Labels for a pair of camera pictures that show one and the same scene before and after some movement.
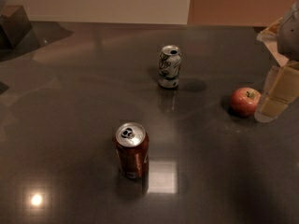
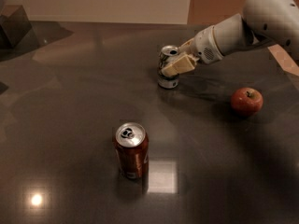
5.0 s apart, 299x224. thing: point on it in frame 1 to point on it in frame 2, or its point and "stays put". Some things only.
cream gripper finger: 270,34 to 189,47
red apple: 245,101 stays put
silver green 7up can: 169,66 stays put
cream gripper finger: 281,89 to 182,64
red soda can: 132,143 stays put
